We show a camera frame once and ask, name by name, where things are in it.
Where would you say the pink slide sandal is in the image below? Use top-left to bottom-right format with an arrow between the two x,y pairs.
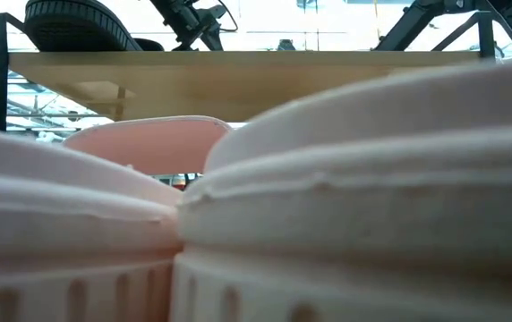
169,55 -> 512,322
0,114 -> 234,322

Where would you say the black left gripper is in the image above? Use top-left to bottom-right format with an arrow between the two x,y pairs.
149,0 -> 226,52

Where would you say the wooden shelf with black frame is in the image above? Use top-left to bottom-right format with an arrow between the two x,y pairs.
0,10 -> 512,132

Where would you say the black slide sandal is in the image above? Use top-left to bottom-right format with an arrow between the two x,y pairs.
23,0 -> 144,52
132,37 -> 166,52

